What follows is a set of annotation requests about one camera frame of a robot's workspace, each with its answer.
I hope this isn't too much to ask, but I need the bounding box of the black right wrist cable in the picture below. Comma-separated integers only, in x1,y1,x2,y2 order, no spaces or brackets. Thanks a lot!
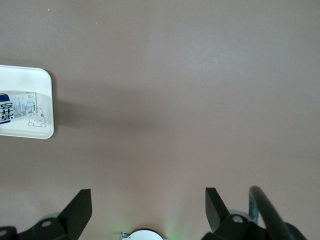
248,185,307,240

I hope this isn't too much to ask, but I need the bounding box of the cream rectangular tray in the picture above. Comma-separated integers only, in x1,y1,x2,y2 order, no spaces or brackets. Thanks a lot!
0,64,55,140

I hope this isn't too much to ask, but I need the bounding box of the blue milk carton green cap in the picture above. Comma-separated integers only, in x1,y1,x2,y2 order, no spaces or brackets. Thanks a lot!
0,91,38,126

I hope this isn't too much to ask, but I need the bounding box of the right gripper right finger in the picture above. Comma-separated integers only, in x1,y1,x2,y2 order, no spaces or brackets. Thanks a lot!
202,187,266,240

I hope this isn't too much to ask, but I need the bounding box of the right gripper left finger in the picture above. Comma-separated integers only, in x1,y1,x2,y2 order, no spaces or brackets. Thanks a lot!
24,189,93,240

